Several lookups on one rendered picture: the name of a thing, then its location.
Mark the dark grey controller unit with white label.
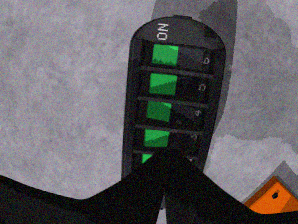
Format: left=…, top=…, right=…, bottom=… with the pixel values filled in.
left=121, top=15, right=226, bottom=180

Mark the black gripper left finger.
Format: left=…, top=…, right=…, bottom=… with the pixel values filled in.
left=0, top=148, right=170, bottom=224

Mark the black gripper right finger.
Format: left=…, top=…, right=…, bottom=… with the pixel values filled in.
left=164, top=149, right=298, bottom=224

